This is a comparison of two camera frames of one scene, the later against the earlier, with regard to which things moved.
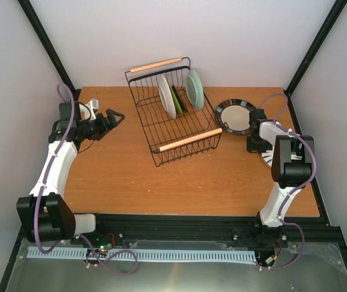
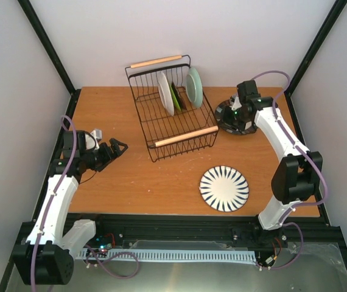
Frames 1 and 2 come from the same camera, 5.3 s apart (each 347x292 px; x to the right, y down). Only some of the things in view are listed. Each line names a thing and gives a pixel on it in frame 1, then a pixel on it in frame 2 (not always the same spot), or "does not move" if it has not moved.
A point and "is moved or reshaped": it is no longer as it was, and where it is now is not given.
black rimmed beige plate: (233, 115) does not move
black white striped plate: (267, 156) to (224, 188)
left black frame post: (49, 47) does not move
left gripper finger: (114, 117) to (119, 148)
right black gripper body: (257, 145) to (235, 120)
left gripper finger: (115, 125) to (101, 167)
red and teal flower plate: (166, 97) does not move
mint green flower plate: (195, 89) does not move
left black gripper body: (93, 132) to (93, 162)
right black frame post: (333, 16) does not move
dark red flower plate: (181, 100) does not move
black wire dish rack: (179, 120) does not move
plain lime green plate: (175, 101) is moved or reshaped
